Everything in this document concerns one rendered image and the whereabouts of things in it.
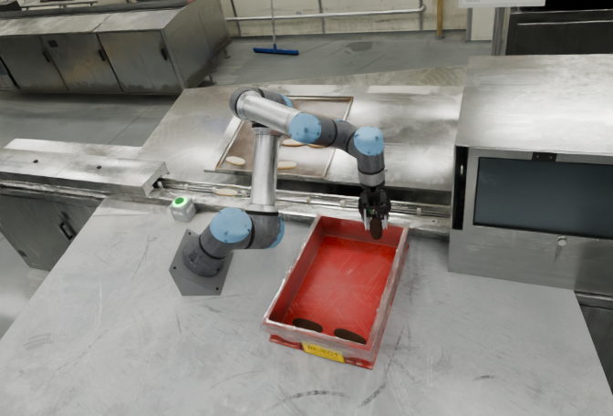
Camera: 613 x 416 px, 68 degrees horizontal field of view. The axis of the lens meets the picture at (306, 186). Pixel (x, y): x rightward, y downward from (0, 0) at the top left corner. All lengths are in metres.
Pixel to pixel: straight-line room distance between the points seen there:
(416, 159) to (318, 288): 0.65
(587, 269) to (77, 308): 1.60
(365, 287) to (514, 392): 0.49
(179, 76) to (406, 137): 2.99
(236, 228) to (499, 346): 0.82
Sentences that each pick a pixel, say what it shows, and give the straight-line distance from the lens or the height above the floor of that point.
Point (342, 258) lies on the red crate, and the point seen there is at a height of 0.82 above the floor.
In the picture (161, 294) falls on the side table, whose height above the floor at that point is 0.82.
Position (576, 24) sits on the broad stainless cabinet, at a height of 0.87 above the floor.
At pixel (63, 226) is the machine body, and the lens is 2.68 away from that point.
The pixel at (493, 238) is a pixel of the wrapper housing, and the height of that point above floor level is 0.99.
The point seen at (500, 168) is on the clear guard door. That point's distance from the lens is 1.24.
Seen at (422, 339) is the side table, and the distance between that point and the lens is 1.38.
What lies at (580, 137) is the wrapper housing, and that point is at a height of 1.30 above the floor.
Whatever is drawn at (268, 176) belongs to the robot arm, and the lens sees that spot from 1.53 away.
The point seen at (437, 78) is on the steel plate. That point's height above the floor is 0.82.
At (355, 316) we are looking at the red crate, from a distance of 1.42.
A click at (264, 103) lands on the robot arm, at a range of 1.35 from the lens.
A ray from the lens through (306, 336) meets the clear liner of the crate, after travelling 1.28.
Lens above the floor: 1.98
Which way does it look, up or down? 38 degrees down
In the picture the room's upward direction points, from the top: 12 degrees counter-clockwise
